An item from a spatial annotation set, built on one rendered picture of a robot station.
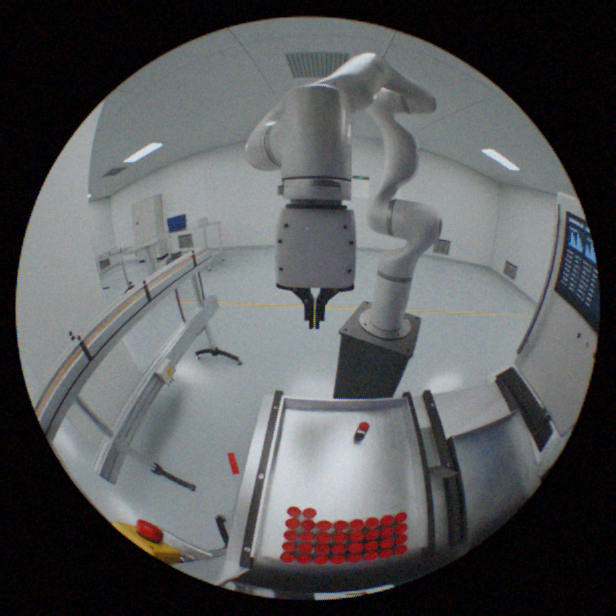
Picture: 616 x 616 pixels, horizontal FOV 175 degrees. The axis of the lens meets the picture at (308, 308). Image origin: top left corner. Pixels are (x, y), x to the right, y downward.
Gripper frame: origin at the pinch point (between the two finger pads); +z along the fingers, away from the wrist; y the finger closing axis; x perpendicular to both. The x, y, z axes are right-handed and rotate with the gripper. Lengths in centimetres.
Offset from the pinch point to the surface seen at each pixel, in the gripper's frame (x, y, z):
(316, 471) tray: -16.6, 1.5, 22.0
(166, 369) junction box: 30, -79, 57
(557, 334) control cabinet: -3, 87, 5
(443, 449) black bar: -16.1, 25.9, 20.2
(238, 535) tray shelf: -32.4, -10.0, 22.3
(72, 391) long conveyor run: -22, -83, 23
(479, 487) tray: -28.5, 34.3, 22.0
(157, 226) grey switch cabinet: 457, -467, 6
